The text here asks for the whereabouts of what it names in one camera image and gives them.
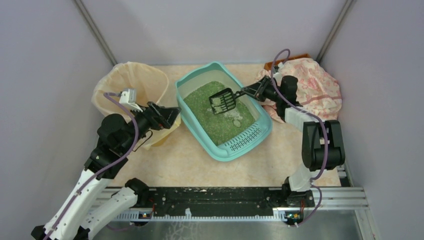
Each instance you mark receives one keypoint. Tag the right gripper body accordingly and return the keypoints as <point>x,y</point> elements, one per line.
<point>262,90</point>

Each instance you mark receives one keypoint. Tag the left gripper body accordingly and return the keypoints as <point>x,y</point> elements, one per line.
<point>152,115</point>

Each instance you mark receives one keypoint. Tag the black litter scoop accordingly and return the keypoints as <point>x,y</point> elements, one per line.
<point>228,98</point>

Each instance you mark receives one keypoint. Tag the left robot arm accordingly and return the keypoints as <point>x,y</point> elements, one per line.
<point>74,220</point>

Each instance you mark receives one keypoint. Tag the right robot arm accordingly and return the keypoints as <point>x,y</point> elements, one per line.
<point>322,142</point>

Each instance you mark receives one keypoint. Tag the teal litter box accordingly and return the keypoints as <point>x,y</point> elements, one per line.
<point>216,133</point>

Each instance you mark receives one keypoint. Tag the green litter clump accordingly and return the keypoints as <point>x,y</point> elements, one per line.
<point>236,123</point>
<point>216,102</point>

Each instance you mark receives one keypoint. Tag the bin with beige bag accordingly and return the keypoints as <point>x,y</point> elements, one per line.
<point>118,130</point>

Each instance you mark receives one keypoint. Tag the pink patterned cloth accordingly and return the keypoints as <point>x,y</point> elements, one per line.
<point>317,91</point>

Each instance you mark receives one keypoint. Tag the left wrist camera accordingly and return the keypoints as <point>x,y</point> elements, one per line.
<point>127,98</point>

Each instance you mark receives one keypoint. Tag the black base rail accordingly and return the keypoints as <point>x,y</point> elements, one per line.
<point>240,204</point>

